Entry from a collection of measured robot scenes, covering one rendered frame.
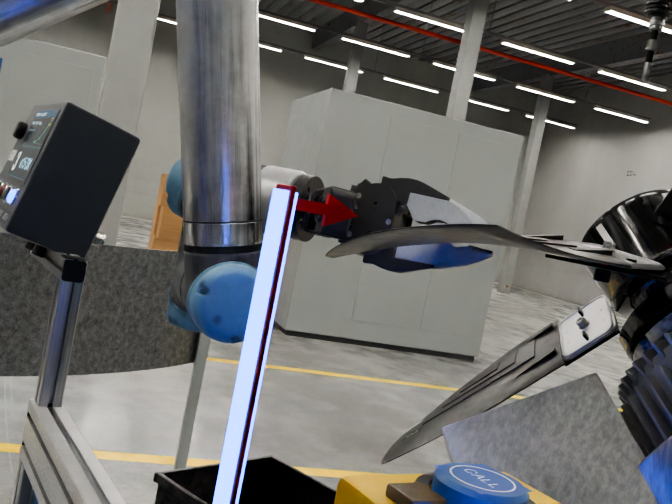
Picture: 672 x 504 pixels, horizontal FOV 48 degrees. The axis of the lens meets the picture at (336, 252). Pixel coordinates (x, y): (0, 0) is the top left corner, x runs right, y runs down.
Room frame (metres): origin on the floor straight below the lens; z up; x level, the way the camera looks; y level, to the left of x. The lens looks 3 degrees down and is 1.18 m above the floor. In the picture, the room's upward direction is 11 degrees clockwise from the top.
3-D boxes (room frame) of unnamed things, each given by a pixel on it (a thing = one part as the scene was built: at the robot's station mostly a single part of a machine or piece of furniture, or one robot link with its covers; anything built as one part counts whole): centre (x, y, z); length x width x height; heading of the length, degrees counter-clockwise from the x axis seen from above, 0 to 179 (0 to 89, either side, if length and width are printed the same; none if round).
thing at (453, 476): (0.31, -0.08, 1.08); 0.04 x 0.04 x 0.02
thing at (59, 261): (1.06, 0.39, 1.04); 0.24 x 0.03 x 0.03; 32
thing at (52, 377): (0.97, 0.33, 0.96); 0.03 x 0.03 x 0.20; 32
